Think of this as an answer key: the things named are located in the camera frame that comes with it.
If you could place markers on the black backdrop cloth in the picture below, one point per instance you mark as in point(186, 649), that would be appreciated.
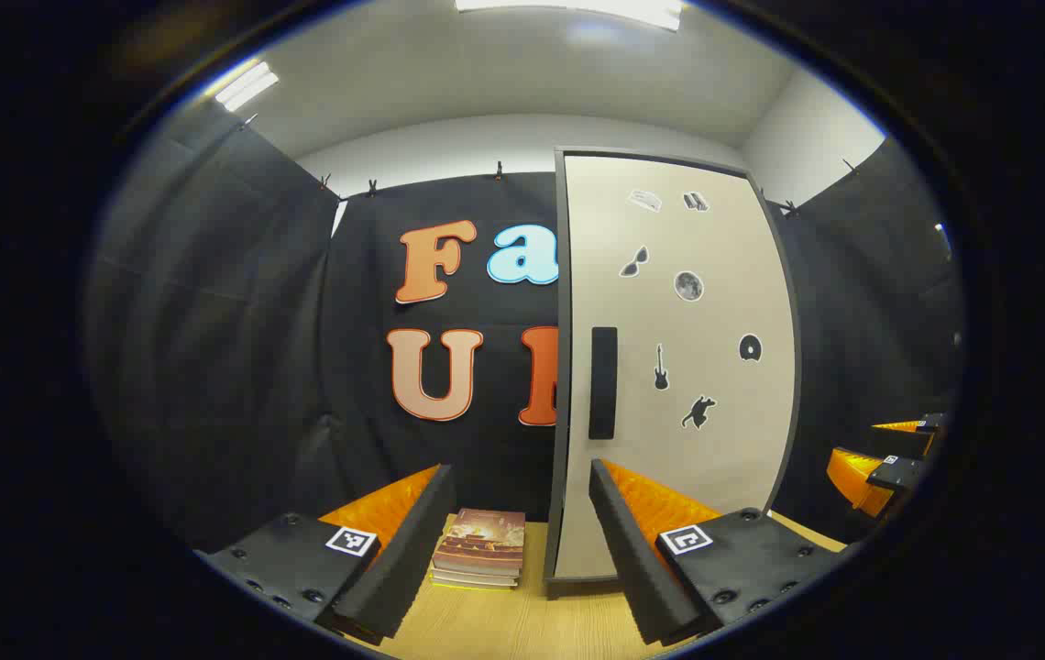
point(211, 367)

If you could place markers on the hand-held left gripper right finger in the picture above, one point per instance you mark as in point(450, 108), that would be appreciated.
point(632, 559)

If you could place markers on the grey cabinet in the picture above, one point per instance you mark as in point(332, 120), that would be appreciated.
point(559, 367)

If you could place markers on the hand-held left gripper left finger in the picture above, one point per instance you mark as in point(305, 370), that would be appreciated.
point(403, 559)

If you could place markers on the ceiling light panel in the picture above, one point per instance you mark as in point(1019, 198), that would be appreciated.
point(577, 7)
point(247, 87)

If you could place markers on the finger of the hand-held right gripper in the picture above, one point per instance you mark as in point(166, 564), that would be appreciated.
point(852, 477)
point(903, 426)

